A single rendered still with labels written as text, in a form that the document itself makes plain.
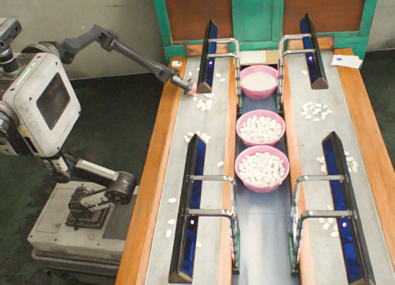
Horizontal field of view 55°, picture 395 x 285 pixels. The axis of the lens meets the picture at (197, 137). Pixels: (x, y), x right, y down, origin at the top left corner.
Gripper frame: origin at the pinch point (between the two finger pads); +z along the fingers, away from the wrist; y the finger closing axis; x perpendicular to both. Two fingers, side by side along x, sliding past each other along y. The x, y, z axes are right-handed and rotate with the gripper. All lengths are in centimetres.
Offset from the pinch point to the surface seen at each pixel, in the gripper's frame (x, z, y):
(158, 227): 9, -6, -94
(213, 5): -34, -15, 43
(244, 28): -31, 11, 43
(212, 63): -31.4, -9.1, -14.0
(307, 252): -32, 44, -105
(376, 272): -45, 66, -111
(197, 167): -31, -9, -87
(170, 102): 10.5, -13.8, -9.0
